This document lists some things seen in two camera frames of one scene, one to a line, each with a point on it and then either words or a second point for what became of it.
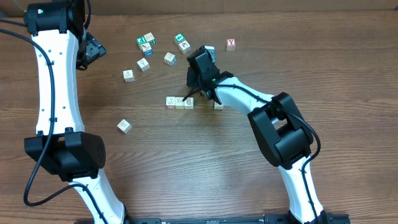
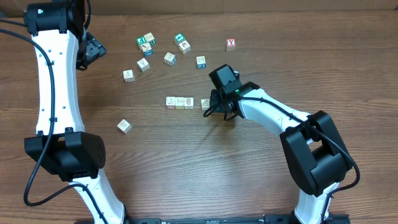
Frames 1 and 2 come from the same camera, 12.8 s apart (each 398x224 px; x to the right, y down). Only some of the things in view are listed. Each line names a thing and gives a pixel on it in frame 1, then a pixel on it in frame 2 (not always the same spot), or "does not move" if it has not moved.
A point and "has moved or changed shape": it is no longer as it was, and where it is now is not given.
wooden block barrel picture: [189, 103] does not move
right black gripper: [193, 80] -> [216, 102]
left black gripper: [96, 50] does not move
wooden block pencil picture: [147, 48] does not move
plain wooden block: [217, 106] has moved or changed shape
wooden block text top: [143, 65] does not move
